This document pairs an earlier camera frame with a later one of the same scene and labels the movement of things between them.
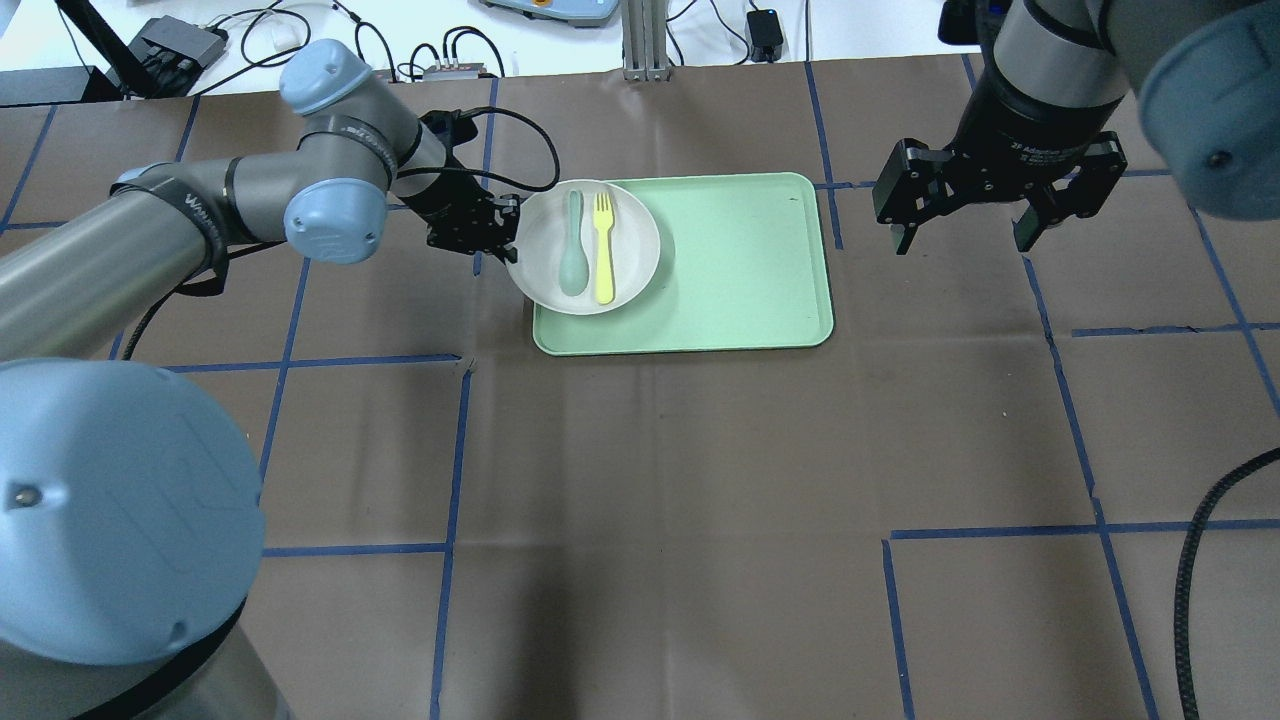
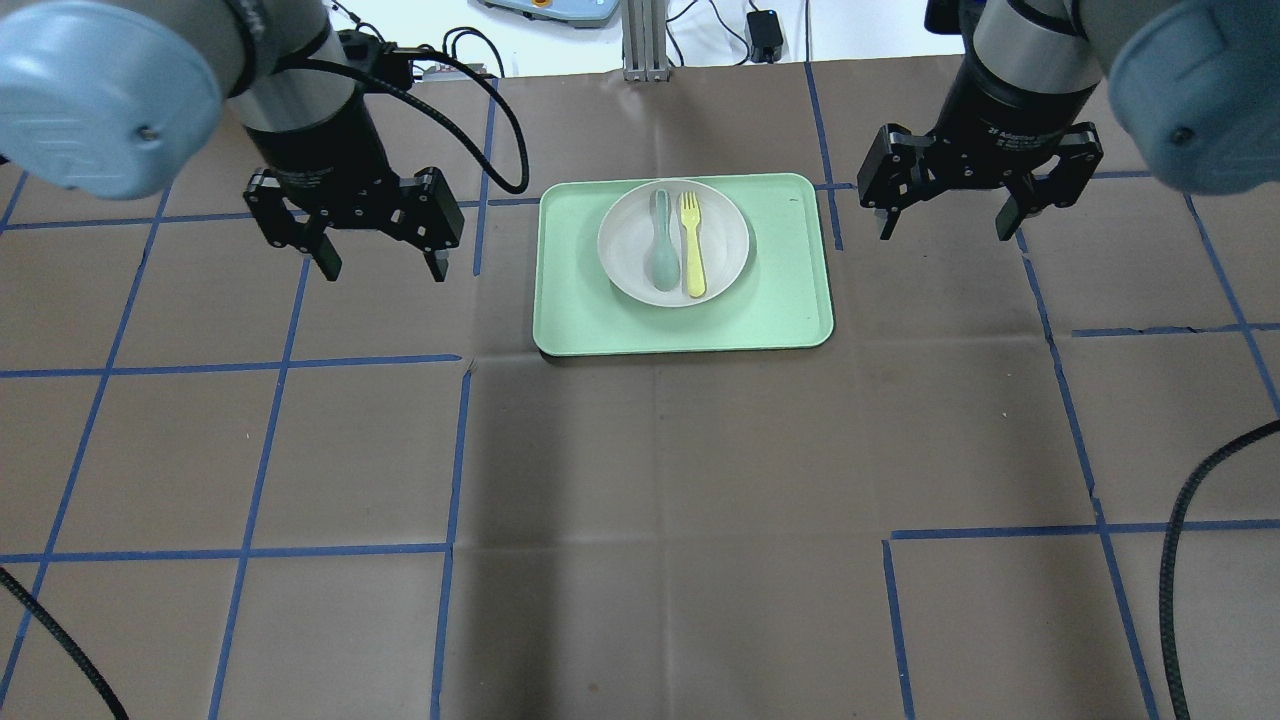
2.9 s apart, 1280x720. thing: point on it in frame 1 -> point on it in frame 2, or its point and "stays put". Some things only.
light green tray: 741,267 stays put
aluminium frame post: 644,40 stays put
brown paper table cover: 967,504 stays put
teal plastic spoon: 574,265 -> 664,263
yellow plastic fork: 604,214 -> 697,286
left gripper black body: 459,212 -> 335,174
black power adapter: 765,35 stays put
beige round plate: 585,247 -> 671,242
